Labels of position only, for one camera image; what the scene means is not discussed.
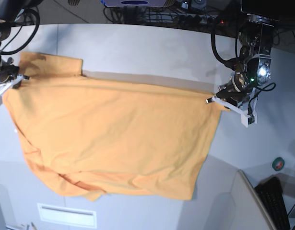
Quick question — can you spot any white partition board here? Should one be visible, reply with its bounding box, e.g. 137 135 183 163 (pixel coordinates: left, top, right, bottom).
230 170 276 230

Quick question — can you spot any black keyboard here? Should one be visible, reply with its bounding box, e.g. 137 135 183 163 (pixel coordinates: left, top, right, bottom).
255 176 291 230

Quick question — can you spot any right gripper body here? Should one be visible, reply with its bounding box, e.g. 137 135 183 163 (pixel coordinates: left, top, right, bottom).
0 57 20 95

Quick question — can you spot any green tape roll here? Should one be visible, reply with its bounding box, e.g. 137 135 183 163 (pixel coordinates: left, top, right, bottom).
272 157 285 172

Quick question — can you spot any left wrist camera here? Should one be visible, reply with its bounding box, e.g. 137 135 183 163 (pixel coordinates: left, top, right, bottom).
241 112 258 127

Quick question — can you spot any orange t-shirt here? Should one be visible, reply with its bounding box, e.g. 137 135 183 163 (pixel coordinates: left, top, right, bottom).
2 52 222 201

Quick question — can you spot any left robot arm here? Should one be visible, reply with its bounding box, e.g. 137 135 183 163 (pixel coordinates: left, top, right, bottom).
211 0 280 116

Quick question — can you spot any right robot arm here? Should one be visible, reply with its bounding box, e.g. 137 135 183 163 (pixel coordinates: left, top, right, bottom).
0 0 42 96

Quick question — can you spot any black power strip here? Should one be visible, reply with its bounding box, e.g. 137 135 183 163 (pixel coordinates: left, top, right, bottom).
178 14 218 25

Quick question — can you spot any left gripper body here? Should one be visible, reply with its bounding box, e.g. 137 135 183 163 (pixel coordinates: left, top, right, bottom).
215 73 257 114

